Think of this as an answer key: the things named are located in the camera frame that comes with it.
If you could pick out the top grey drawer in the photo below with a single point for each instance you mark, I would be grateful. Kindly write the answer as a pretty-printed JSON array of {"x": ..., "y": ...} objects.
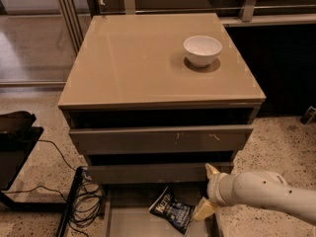
[{"x": 177, "y": 139}]

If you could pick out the metal glass door frame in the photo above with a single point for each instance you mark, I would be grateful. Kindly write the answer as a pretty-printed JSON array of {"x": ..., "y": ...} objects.
[{"x": 39, "y": 40}]

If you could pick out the tan drawer cabinet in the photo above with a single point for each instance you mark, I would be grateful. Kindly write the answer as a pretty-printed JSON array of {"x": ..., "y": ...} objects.
[{"x": 132, "y": 72}]

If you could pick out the blue chip bag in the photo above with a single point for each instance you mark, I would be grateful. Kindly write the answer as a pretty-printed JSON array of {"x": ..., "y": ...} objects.
[{"x": 178, "y": 214}]

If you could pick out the middle grey drawer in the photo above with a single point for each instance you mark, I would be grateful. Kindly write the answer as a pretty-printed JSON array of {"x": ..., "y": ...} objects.
[{"x": 148, "y": 173}]

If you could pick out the white ceramic bowl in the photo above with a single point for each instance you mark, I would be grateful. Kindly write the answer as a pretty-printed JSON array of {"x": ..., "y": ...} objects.
[{"x": 201, "y": 51}]

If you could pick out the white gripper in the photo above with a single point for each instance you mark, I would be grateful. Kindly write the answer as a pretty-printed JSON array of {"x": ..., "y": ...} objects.
[{"x": 213, "y": 188}]

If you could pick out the metal railing shelf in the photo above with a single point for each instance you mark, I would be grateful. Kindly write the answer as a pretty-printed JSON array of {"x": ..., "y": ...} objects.
[{"x": 231, "y": 12}]

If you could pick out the black side table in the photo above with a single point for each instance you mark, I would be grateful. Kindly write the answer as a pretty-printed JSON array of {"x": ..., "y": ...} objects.
[{"x": 18, "y": 137}]

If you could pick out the bottom open grey drawer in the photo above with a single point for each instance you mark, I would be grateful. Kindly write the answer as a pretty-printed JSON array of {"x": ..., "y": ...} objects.
[{"x": 127, "y": 211}]

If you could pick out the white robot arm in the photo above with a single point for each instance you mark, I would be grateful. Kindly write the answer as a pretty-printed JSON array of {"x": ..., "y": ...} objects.
[{"x": 258, "y": 189}]

